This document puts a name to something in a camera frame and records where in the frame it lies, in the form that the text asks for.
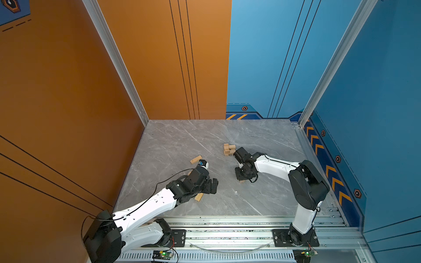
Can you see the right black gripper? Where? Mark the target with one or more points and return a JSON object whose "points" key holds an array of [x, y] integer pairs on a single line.
{"points": [[239, 177]]}

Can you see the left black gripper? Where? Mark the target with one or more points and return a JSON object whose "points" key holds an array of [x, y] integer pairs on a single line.
{"points": [[209, 189]]}

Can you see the wood arch block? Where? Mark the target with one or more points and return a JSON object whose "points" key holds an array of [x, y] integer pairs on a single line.
{"points": [[228, 147]]}

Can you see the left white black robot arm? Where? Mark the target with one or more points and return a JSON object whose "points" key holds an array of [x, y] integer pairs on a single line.
{"points": [[112, 234]]}

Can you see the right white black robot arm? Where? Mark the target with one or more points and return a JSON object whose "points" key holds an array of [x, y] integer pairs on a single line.
{"points": [[309, 188]]}

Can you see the left green circuit board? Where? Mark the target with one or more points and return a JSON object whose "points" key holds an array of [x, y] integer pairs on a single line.
{"points": [[162, 256]]}

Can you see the green circuit board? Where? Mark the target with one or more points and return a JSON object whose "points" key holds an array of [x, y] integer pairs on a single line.
{"points": [[162, 256], [304, 256]]}

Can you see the right green circuit board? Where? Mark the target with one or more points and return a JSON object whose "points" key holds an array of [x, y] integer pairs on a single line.
{"points": [[304, 256]]}

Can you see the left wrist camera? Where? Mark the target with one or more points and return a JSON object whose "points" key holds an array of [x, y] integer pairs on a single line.
{"points": [[203, 163]]}

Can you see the aluminium rail frame front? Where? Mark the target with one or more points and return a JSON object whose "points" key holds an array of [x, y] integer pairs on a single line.
{"points": [[254, 233]]}

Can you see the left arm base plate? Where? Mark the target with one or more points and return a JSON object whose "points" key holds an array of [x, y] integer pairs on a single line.
{"points": [[172, 239]]}

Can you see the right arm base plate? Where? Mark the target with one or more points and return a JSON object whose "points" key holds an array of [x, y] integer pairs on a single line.
{"points": [[293, 238]]}

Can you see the right aluminium corner post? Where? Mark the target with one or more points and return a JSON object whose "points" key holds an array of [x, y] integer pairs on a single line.
{"points": [[357, 22]]}

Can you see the aluminium corner post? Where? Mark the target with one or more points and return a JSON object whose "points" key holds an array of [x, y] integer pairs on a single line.
{"points": [[357, 22], [97, 17]]}

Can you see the left aluminium corner post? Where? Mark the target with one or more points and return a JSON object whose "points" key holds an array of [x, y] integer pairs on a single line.
{"points": [[97, 17]]}

